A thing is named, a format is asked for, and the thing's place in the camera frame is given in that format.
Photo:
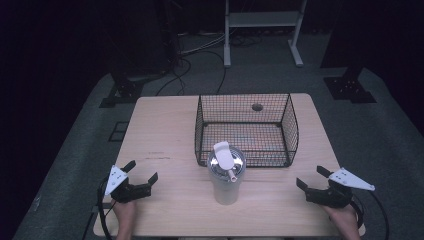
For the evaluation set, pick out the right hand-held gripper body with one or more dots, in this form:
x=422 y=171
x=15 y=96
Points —
x=336 y=190

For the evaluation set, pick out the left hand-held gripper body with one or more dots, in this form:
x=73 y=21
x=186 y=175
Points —
x=120 y=186

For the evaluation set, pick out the clear tumbler with white lid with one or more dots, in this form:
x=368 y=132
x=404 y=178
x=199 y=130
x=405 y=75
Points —
x=226 y=175

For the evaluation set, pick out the person's left hand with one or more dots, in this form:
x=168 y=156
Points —
x=125 y=213

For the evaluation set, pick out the person's right hand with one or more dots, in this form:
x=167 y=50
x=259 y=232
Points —
x=345 y=218

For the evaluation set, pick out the black stand base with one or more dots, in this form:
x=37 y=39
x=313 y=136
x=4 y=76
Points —
x=348 y=88
x=123 y=90

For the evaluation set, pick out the white metal desk frame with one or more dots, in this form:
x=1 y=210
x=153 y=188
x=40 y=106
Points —
x=263 y=30

